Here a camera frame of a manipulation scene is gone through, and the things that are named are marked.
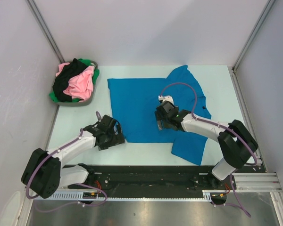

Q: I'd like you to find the blue t shirt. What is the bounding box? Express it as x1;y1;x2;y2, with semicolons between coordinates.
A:
108;65;211;165

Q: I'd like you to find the grey laundry basket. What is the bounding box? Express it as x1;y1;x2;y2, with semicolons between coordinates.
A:
53;59;99;107

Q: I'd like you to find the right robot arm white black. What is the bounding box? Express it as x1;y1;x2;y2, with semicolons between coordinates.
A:
155;100;258;189

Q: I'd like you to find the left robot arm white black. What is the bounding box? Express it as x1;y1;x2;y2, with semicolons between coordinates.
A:
21;115;125;199

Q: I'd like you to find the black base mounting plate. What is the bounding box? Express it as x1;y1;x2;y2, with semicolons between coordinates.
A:
61;164;265;198

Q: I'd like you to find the pink t shirt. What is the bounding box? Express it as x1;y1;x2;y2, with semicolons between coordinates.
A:
56;62;95;101

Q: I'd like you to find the green t shirt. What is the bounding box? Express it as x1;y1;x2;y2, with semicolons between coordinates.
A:
49;58;100;103

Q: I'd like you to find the black t shirt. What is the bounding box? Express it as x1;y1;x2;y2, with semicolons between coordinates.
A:
52;58;87;102

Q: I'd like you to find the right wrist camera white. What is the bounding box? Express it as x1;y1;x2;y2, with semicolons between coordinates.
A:
158;95;174;104

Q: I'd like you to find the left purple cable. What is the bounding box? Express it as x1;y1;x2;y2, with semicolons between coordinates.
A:
25;111;108;212

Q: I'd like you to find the purple cable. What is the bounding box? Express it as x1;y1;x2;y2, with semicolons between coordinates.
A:
160;82;258;218
25;111;108;212

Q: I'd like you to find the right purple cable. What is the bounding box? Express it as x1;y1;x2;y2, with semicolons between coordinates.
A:
160;82;258;218

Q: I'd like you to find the white slotted cable duct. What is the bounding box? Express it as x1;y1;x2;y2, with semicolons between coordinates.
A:
47;190;212;202

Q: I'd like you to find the aluminium frame rail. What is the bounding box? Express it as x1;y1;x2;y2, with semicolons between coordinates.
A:
233;173;282;193

